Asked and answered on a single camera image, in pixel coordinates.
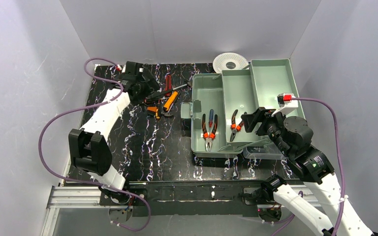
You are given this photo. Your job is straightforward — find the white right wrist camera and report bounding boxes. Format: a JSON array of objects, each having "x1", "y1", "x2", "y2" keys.
[{"x1": 271, "y1": 93, "x2": 299, "y2": 117}]

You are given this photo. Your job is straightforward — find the orange black cutting pliers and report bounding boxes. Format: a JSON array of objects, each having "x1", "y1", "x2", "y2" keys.
[{"x1": 201, "y1": 113, "x2": 218, "y2": 151}]

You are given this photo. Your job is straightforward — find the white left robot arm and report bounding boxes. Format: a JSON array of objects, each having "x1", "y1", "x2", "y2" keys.
[{"x1": 68, "y1": 61, "x2": 160, "y2": 190}]

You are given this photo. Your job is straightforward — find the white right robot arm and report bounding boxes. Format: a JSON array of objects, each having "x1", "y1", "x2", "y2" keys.
[{"x1": 241, "y1": 107, "x2": 378, "y2": 236}]

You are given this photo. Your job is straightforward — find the orange black needle-nose pliers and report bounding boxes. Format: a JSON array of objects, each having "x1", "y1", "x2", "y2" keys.
[{"x1": 230, "y1": 109, "x2": 244, "y2": 142}]

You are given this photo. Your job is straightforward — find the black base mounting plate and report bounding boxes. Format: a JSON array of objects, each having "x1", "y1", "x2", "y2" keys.
[{"x1": 99, "y1": 179, "x2": 304, "y2": 218}]

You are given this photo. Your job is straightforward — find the translucent lid green toolbox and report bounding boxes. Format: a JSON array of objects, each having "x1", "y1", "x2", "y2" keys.
[{"x1": 181, "y1": 59, "x2": 299, "y2": 159}]

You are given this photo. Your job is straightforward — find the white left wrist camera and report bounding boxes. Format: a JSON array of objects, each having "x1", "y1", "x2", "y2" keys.
[{"x1": 115, "y1": 61, "x2": 143, "y2": 74}]

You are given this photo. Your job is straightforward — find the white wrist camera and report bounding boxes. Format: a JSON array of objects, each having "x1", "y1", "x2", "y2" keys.
[
  {"x1": 115, "y1": 61, "x2": 143, "y2": 74},
  {"x1": 271, "y1": 93, "x2": 299, "y2": 117}
]

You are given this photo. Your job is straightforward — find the white filament spool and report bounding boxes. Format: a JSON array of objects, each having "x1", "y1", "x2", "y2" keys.
[{"x1": 213, "y1": 53, "x2": 249, "y2": 73}]

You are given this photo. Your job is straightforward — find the red handle tool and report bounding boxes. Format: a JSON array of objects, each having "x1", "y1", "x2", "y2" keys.
[{"x1": 165, "y1": 75, "x2": 172, "y2": 90}]

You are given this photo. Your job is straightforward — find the blue red handle screwdriver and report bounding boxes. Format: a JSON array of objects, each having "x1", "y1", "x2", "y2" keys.
[{"x1": 208, "y1": 109, "x2": 214, "y2": 129}]

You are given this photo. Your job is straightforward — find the black yellow handle screwdriver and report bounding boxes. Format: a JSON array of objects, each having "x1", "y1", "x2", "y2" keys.
[{"x1": 146, "y1": 106, "x2": 161, "y2": 120}]

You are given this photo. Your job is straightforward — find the orange utility knife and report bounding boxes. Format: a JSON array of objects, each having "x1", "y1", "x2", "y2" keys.
[{"x1": 163, "y1": 91, "x2": 179, "y2": 112}]

